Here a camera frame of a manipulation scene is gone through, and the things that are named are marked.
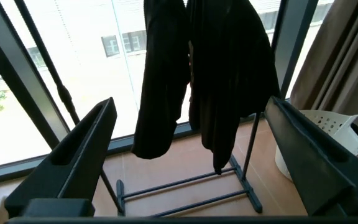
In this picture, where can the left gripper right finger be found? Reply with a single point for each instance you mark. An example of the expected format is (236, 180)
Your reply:
(328, 174)

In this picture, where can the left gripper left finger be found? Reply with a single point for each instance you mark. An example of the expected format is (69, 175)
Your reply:
(73, 174)

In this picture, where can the black shorts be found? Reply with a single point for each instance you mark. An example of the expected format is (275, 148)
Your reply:
(163, 93)

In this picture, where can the black garment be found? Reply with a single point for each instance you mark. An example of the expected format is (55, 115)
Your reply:
(232, 77)

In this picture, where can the white laundry basket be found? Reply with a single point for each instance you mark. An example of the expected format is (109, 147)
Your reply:
(350, 133)

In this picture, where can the black clothes rack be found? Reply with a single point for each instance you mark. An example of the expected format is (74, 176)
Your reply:
(65, 96)

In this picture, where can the window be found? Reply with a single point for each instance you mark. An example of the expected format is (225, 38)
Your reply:
(26, 87)

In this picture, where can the brown curtain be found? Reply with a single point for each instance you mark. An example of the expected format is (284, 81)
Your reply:
(322, 56)

